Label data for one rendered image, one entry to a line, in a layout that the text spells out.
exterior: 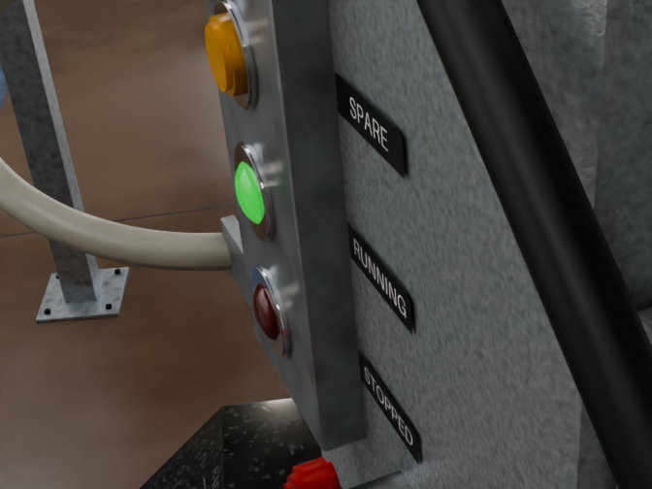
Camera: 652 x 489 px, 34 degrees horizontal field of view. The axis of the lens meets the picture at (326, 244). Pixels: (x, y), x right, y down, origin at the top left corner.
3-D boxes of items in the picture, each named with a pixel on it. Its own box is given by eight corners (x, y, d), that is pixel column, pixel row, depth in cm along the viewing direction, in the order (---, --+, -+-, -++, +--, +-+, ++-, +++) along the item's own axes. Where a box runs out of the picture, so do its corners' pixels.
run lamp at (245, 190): (291, 231, 36) (283, 170, 35) (252, 242, 36) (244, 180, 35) (268, 200, 38) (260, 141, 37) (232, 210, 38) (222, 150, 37)
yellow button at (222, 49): (264, 103, 34) (254, 25, 32) (232, 111, 33) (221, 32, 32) (240, 74, 36) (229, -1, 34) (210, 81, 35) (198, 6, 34)
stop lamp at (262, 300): (305, 347, 39) (298, 295, 38) (269, 358, 39) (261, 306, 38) (283, 312, 41) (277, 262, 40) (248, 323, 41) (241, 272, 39)
